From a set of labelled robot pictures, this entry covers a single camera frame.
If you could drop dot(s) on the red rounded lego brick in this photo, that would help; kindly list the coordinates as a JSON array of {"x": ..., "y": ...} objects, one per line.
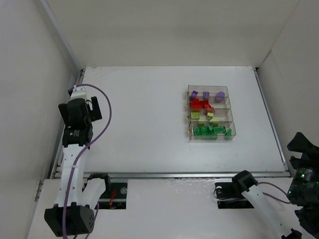
[{"x": 195, "y": 107}]

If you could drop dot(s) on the small purple lego brick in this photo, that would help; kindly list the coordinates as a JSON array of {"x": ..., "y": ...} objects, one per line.
[{"x": 193, "y": 95}]

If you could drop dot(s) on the long green lego brick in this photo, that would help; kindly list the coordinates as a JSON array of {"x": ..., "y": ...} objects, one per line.
[{"x": 219, "y": 129}]

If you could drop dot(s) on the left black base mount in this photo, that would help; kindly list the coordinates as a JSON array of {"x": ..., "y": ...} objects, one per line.
[{"x": 115, "y": 195}]

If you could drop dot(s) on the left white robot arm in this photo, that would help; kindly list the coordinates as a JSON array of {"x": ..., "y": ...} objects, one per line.
[{"x": 76, "y": 205}]

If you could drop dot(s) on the red irregular lego piece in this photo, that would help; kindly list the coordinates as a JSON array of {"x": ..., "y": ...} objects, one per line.
[{"x": 205, "y": 104}]

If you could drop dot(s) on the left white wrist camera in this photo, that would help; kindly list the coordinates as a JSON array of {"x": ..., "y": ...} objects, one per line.
[{"x": 77, "y": 92}]

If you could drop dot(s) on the clear container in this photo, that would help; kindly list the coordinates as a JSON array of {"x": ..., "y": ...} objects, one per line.
[
  {"x": 223, "y": 115},
  {"x": 221, "y": 136},
  {"x": 224, "y": 105},
  {"x": 213, "y": 90}
]

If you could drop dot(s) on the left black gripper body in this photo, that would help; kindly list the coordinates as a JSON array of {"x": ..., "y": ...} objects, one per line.
[{"x": 95, "y": 109}]

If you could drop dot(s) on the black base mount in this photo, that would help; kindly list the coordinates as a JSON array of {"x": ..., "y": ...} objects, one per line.
[
  {"x": 228, "y": 198},
  {"x": 115, "y": 195}
]

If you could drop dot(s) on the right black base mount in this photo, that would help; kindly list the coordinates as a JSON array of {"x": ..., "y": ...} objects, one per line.
[{"x": 228, "y": 198}]

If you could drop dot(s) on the green lego brick carried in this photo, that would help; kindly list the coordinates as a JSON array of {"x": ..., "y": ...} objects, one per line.
[{"x": 228, "y": 133}]

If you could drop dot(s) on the lime lego brick carried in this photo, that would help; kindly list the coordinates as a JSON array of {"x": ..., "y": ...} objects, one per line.
[{"x": 210, "y": 116}]

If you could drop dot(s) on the purple heart lego piece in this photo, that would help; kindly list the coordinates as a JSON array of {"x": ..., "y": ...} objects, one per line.
[{"x": 219, "y": 97}]

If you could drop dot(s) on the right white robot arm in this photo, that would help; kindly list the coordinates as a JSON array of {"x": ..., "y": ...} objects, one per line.
[{"x": 302, "y": 192}]

